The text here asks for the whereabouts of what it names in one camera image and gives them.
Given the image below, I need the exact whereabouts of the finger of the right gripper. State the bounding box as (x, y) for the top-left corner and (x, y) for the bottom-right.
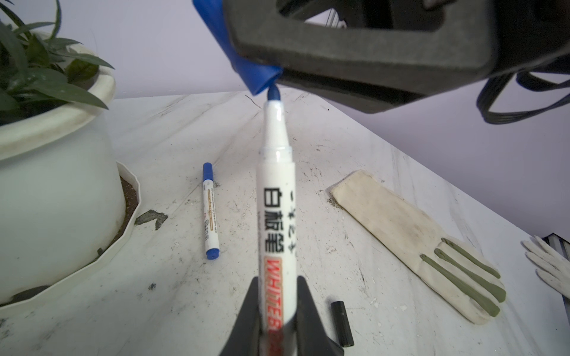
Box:
(222, 1), (569, 96)
(278, 69), (423, 114)

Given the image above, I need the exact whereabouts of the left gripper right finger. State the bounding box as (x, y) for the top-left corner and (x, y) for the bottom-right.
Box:
(295, 276), (344, 356)

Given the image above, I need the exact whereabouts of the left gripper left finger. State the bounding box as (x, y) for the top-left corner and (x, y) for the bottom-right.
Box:
(219, 277), (260, 356)

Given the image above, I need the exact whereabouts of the white marker pen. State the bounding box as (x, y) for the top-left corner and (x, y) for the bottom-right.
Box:
(203, 163), (220, 260)
(256, 85), (297, 355)

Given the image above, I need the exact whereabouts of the black pen cap left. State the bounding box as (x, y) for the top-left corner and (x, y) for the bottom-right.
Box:
(330, 301), (355, 348)

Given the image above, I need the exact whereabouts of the beige green-fingered glove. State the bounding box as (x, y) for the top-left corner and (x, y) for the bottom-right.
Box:
(330, 171), (506, 325)

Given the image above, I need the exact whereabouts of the white plant saucer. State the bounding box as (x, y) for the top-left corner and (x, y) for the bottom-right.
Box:
(0, 161), (142, 319)

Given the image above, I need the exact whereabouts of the potted green plant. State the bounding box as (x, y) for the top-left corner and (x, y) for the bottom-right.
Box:
(1, 1), (126, 305)

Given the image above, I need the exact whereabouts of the white cotton glove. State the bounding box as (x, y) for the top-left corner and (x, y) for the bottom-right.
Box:
(521, 237), (570, 298)

